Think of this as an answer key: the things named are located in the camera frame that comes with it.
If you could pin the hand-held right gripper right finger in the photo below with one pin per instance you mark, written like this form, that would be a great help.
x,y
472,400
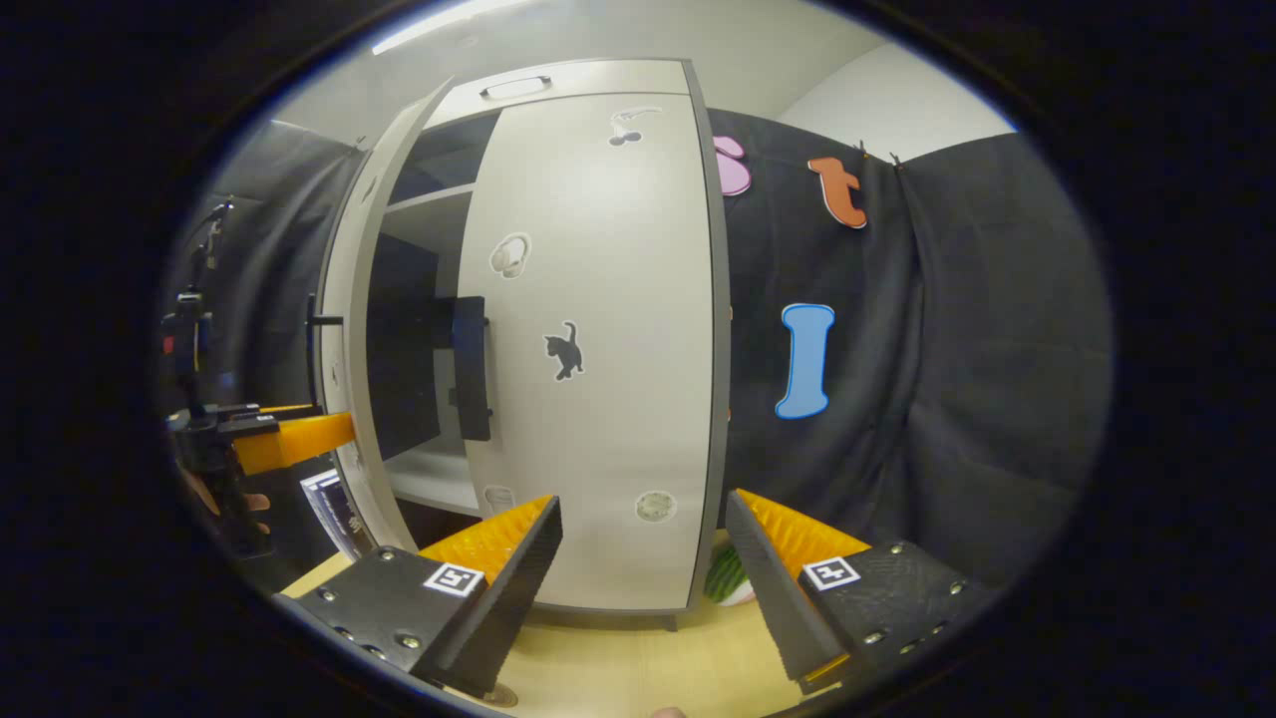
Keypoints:
x,y
768,598

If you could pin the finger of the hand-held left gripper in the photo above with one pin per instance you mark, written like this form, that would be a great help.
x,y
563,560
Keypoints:
x,y
299,439
269,409

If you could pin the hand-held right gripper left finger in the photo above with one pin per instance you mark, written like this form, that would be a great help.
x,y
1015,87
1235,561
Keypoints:
x,y
513,588

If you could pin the round brown coaster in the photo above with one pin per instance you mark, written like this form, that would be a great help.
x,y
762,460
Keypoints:
x,y
501,695

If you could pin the white cabinet door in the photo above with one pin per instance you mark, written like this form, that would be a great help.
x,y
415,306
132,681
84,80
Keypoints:
x,y
349,299
618,419

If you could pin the white cabinet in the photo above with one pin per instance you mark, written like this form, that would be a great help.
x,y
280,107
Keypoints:
x,y
713,349

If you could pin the white cabinet shelf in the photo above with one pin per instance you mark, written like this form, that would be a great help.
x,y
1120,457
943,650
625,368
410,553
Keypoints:
x,y
429,479
439,199

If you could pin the white cabinet drawer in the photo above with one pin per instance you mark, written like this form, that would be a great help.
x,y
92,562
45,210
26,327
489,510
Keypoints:
x,y
618,80

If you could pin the green striped object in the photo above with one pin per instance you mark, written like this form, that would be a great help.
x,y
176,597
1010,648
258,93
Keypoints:
x,y
728,576

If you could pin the white printed card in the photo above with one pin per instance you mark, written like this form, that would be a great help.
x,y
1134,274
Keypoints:
x,y
334,514

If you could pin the black backdrop cloth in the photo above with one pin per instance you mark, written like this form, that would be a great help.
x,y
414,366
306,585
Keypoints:
x,y
957,399
269,249

